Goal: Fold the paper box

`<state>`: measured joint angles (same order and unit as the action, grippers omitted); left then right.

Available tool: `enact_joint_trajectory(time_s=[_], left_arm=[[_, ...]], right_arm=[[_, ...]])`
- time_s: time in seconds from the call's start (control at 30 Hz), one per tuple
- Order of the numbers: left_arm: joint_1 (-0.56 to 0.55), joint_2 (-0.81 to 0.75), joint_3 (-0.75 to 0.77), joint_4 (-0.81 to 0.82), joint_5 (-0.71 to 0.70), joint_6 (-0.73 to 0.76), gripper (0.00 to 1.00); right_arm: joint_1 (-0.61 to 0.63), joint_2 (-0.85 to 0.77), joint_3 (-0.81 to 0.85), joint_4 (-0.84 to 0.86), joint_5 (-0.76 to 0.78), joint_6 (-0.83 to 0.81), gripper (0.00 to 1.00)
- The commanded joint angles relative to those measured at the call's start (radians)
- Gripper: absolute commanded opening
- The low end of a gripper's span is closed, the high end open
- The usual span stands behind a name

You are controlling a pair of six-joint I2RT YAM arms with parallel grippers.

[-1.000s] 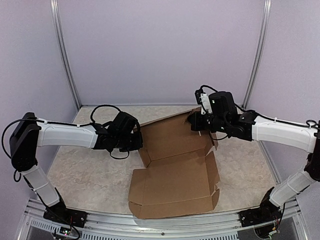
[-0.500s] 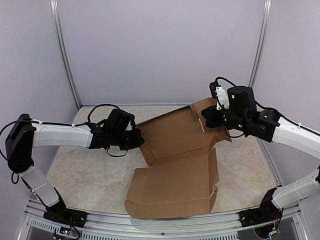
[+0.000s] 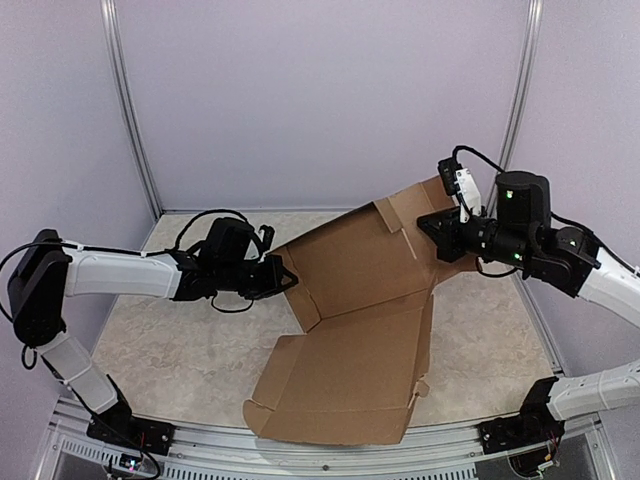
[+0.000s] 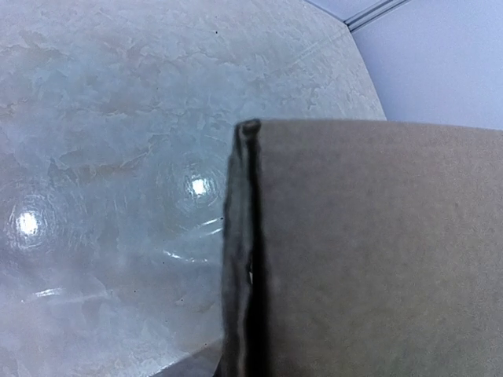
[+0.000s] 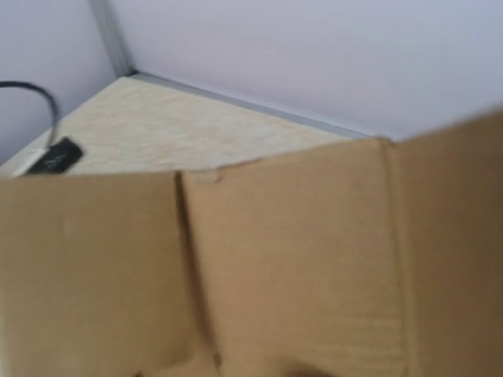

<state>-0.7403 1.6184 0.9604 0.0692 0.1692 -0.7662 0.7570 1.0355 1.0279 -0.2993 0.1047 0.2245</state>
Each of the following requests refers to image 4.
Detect right aluminium corner post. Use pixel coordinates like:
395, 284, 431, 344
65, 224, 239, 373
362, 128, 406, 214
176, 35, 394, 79
344, 0, 403, 32

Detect brown cardboard box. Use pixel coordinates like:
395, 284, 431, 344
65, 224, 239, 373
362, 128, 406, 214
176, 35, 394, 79
217, 119, 502, 376

